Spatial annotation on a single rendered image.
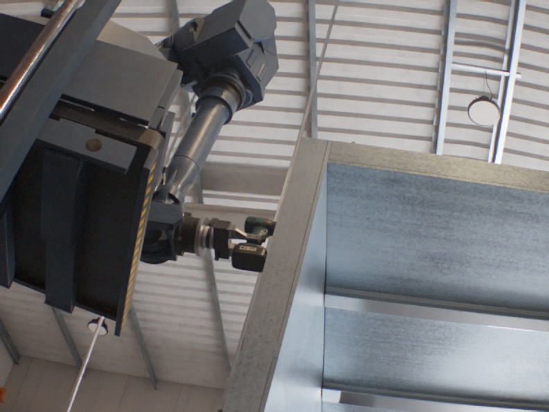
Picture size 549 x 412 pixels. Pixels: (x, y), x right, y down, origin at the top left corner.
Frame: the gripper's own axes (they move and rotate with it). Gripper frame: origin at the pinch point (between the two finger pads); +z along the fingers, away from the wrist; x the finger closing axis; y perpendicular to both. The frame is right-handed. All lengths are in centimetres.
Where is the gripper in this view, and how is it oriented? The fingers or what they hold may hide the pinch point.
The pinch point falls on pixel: (253, 243)
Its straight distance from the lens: 282.9
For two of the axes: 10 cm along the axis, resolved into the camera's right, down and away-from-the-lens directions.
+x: 0.0, -8.1, -5.8
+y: -2.2, 5.7, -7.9
